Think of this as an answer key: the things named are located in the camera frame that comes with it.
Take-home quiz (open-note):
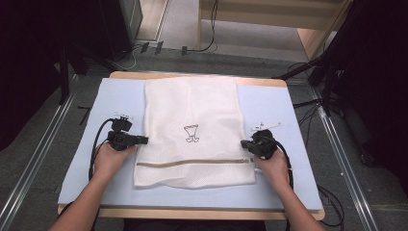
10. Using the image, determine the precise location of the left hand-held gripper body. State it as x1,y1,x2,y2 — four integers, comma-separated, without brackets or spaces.
107,112,140,152

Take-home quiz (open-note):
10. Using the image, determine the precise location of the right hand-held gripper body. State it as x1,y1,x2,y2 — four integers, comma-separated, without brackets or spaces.
248,121,283,161

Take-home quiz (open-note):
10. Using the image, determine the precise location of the white mesh laundry bag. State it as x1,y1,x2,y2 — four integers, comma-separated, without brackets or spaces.
133,75,257,190

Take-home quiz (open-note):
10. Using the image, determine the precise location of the person's left hand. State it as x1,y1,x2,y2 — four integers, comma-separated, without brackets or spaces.
91,142,138,185

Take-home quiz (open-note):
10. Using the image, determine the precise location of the person's right hand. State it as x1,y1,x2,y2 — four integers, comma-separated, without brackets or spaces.
254,147,294,191

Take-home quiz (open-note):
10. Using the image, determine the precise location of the light blue foam mat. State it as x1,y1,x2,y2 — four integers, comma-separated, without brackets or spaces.
57,77,323,212

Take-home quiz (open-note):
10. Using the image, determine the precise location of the black metal stand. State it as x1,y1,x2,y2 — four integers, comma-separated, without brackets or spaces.
271,52,341,117
58,44,72,106

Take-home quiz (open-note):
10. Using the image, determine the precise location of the dark curtain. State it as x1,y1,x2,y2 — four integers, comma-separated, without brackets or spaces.
0,0,124,152
326,0,408,195

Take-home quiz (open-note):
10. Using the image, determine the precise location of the grey cabinet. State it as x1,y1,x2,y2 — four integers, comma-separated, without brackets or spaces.
118,0,144,44

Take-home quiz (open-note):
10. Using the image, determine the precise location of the wooden shelf unit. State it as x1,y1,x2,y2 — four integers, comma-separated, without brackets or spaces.
196,0,354,62

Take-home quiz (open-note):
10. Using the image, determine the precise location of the right hand-held gripper black cable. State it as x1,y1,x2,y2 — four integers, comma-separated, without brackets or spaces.
266,136,295,191

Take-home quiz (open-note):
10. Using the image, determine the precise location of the hand-held gripper black cable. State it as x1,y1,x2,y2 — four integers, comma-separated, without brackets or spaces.
88,117,117,181
266,136,295,191

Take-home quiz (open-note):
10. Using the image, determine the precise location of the left hand-held gripper black cable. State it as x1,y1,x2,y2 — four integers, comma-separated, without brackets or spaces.
88,117,117,181

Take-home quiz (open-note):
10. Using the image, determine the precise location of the black floor cable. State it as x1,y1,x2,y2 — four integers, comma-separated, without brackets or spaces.
317,185,346,229
292,98,323,147

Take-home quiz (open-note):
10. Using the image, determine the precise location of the metal floor rail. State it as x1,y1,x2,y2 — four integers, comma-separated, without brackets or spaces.
309,86,381,231
0,74,81,231

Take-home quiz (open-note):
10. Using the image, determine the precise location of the white floor cable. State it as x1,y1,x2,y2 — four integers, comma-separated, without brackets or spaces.
116,43,143,71

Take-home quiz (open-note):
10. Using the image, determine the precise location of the black hanging cable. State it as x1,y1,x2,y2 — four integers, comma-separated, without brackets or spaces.
187,0,219,53

